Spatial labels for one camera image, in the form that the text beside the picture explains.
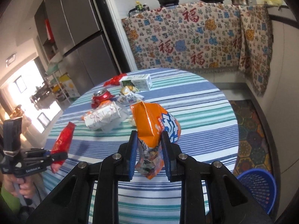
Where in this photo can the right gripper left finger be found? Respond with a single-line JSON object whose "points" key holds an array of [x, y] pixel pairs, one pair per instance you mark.
{"points": [[128, 151]]}

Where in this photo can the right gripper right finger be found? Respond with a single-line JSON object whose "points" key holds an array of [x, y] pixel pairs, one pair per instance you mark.
{"points": [[171, 152]]}

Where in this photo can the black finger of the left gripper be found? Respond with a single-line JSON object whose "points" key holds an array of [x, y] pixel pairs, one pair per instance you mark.
{"points": [[56, 157]]}

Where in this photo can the red snack wrapper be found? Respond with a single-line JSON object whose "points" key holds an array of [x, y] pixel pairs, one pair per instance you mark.
{"points": [[62, 146]]}

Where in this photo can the orange blue snack bag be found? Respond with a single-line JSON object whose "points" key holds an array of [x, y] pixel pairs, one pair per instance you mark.
{"points": [[151, 120]]}

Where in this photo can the green white milk carton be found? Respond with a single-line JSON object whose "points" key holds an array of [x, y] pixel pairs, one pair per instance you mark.
{"points": [[142, 82]]}

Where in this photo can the red plastic bag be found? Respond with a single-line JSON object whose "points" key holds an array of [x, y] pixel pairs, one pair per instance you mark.
{"points": [[115, 80]]}

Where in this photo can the blue plastic trash basket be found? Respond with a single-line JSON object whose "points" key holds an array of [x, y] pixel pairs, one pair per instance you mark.
{"points": [[261, 184]]}

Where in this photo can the person's left hand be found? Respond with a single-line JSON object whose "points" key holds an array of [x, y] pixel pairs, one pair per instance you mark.
{"points": [[23, 186]]}

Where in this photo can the white crumpled paper bag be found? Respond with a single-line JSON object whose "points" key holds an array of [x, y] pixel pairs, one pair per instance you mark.
{"points": [[107, 116]]}

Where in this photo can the small white snack packet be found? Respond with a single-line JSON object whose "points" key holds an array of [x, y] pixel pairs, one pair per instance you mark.
{"points": [[129, 95]]}

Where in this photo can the crushed red soda can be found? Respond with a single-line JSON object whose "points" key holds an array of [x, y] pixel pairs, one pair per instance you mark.
{"points": [[99, 97]]}

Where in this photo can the white storage shelf rack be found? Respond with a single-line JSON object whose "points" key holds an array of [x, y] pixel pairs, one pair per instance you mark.
{"points": [[56, 87]]}

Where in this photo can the colourful hexagon floor mat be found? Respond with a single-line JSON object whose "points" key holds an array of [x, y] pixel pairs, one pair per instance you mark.
{"points": [[253, 150]]}

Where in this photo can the grey double-door refrigerator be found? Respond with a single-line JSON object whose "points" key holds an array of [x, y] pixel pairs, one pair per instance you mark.
{"points": [[86, 38]]}

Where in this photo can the patterned Chinese character blanket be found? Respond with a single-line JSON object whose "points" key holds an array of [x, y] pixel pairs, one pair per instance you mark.
{"points": [[204, 37]]}

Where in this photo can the steel pot with lid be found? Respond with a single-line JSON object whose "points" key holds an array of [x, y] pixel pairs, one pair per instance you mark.
{"points": [[241, 2]]}

